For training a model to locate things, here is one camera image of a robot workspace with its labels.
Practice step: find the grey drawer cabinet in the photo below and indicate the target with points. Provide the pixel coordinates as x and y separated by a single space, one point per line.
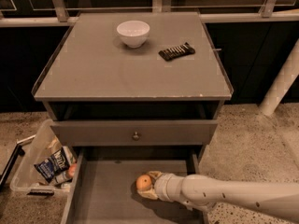
95 76

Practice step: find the orange fruit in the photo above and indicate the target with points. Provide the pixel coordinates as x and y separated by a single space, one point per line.
143 183

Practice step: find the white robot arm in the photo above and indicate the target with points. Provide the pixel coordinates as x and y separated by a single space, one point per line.
249 164

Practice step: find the clear plastic bin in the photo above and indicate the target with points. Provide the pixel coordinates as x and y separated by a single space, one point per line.
27 179

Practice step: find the round metal drawer knob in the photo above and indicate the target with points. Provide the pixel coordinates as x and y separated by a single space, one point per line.
136 136

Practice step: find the metal railing frame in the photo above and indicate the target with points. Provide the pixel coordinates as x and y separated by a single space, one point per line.
23 13

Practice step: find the small red object in bin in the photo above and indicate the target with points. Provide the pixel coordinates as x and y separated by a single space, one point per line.
71 171

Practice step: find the black snack bar wrapper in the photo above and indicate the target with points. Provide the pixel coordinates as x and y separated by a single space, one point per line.
176 52

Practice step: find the blue chip bag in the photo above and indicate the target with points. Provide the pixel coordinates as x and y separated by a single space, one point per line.
56 163

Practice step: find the white ceramic bowl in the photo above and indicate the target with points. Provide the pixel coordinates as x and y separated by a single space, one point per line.
133 33

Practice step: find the grey top drawer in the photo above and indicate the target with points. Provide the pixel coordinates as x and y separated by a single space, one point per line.
108 133

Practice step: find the grey open middle drawer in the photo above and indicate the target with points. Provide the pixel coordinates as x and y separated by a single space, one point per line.
103 190

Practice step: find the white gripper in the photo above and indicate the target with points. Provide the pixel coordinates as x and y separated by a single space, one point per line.
163 187

